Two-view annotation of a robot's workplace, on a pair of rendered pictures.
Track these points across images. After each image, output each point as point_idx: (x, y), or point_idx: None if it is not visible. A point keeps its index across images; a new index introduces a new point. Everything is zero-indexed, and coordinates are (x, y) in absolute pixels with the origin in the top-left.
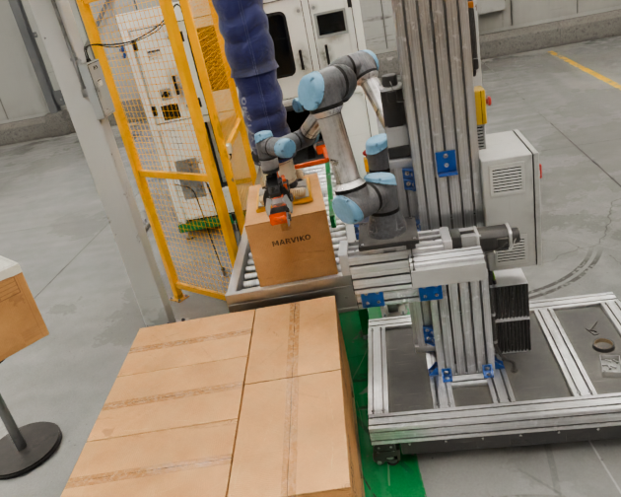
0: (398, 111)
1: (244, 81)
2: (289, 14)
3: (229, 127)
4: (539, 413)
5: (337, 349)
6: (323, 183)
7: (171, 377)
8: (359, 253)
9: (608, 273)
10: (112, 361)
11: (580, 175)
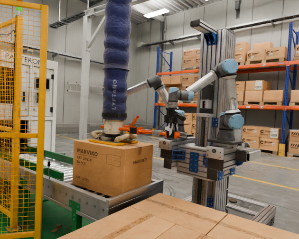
0: (211, 94)
1: (120, 70)
2: (22, 72)
3: None
4: (259, 222)
5: (210, 207)
6: (49, 160)
7: None
8: (225, 148)
9: (181, 190)
10: None
11: None
